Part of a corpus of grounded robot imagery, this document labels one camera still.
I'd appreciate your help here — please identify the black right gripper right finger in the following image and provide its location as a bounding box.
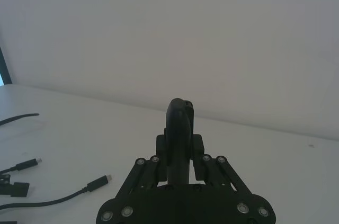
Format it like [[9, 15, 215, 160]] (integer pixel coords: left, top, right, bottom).
[[184, 99, 255, 199]]

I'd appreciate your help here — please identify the black connector block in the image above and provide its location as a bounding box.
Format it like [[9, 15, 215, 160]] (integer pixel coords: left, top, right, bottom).
[[0, 173, 30, 199]]

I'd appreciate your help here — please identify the dark upright post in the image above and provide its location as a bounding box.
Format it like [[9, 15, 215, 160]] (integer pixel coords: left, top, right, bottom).
[[0, 46, 13, 86]]

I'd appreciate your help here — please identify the black cable with silver plug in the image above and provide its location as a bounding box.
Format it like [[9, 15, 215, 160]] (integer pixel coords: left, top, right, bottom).
[[0, 157, 42, 174], [0, 174, 112, 212]]

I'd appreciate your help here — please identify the flat black strap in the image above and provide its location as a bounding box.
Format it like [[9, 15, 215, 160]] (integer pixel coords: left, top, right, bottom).
[[0, 113, 40, 127]]

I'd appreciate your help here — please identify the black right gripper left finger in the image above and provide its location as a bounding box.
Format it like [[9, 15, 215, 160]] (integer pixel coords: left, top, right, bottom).
[[115, 97, 191, 201]]

